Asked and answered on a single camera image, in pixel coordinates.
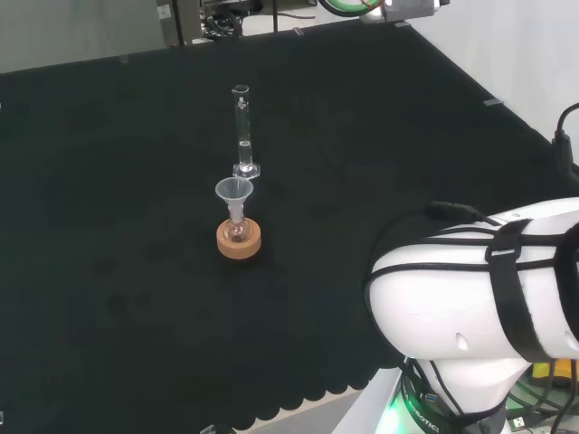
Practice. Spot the clear glass graduated cylinder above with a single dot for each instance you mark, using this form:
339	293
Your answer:
244	168

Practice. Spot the small glass round-bottom flask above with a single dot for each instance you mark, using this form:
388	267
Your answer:
237	233

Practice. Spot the clear plastic funnel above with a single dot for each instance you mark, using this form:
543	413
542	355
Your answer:
233	187

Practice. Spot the black bench cloth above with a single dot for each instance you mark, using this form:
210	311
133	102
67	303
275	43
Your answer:
113	203

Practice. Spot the pale base board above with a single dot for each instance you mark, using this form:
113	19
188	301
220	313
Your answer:
344	411

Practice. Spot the grey metal cabinet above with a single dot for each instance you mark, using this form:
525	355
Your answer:
174	22

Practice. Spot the yellow stop button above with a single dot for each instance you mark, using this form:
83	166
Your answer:
543	373

